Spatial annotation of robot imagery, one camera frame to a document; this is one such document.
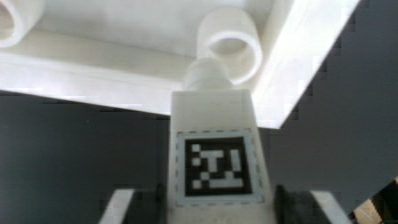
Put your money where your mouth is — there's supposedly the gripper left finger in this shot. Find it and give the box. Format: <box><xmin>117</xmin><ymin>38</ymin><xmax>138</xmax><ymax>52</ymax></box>
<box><xmin>97</xmin><ymin>189</ymin><xmax>134</xmax><ymax>224</ymax></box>

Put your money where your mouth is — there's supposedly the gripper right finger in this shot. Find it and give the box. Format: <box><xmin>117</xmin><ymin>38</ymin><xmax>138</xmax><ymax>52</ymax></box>
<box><xmin>310</xmin><ymin>190</ymin><xmax>353</xmax><ymax>224</ymax></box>

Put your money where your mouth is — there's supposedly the white table leg with tag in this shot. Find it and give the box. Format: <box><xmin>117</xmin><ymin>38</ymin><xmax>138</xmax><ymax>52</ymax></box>
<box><xmin>166</xmin><ymin>58</ymin><xmax>277</xmax><ymax>224</ymax></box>

